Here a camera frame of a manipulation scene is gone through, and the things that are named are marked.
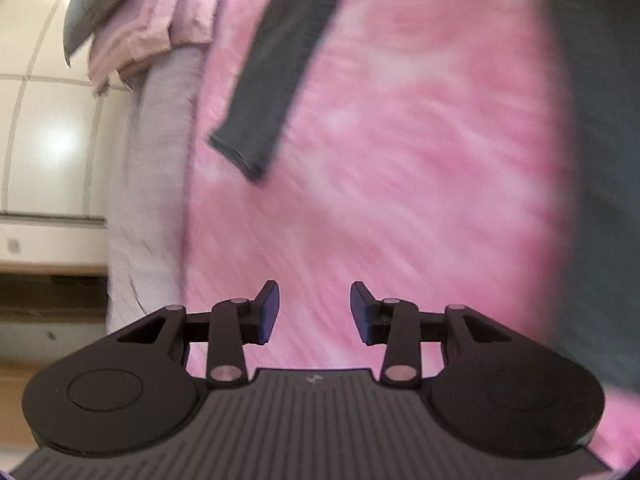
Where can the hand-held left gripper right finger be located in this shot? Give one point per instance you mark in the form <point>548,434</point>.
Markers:
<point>358,310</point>

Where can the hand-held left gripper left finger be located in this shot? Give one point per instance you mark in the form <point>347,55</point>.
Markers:
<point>270,310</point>

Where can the pink patterned blanket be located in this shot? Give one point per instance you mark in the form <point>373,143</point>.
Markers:
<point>400,185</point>

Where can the light pink folded quilt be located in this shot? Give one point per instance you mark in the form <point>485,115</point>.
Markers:
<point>150,20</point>

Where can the grey pillow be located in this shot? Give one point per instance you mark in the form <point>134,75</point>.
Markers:
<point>92,5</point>

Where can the wall socket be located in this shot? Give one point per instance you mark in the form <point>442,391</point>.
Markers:
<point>13,245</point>

